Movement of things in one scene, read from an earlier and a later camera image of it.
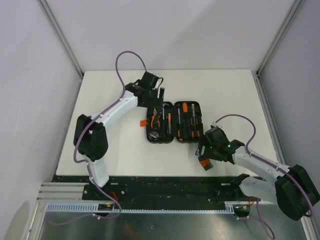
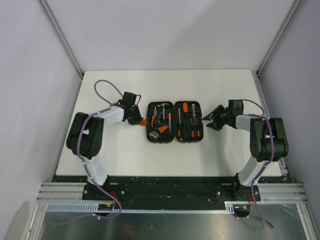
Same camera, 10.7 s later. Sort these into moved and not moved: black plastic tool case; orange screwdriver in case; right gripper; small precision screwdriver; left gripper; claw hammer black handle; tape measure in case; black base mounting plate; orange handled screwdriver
Moved: right gripper; claw hammer black handle; left gripper
Not moved: orange handled screwdriver; black base mounting plate; black plastic tool case; small precision screwdriver; tape measure in case; orange screwdriver in case
